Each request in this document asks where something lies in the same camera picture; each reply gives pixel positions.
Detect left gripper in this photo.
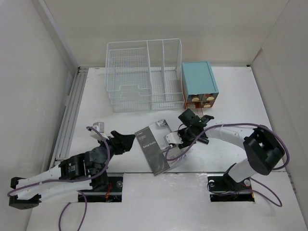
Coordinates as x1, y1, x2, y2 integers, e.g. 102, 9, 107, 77
98, 131, 135, 161

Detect grey Canon setup guide booklet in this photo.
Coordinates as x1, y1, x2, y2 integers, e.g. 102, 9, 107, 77
135, 123, 187, 176

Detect yellow cap highlighter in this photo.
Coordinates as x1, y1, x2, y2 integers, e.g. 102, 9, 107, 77
198, 137, 209, 145

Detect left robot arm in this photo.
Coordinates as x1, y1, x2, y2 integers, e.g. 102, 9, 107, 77
9, 131, 135, 210

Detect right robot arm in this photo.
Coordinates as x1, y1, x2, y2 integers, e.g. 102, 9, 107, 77
104, 109, 246, 173

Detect teal and orange drawer box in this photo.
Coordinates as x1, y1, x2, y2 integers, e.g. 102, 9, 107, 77
181, 61, 219, 109

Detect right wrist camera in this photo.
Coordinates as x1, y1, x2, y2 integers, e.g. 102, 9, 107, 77
164, 131, 183, 145

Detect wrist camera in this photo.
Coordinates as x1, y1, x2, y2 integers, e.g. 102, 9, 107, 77
164, 131, 183, 145
90, 122, 107, 141

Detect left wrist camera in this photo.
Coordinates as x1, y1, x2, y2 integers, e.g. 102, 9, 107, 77
90, 122, 107, 141

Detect aluminium rail left side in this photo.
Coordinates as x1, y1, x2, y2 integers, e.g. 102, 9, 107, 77
46, 67, 89, 170

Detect white wire mesh organizer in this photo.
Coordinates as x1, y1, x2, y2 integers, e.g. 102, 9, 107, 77
105, 38, 184, 113

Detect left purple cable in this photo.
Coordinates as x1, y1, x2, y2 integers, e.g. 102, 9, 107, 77
6, 125, 116, 231

